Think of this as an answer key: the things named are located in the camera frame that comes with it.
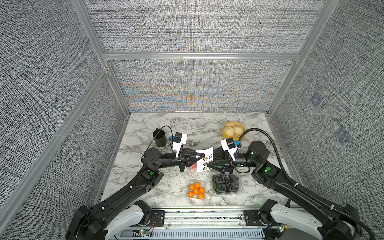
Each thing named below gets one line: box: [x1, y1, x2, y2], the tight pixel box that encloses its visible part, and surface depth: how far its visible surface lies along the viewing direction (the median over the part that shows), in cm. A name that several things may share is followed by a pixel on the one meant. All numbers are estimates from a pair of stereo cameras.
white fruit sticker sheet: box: [195, 146, 214, 173], surface depth 61 cm
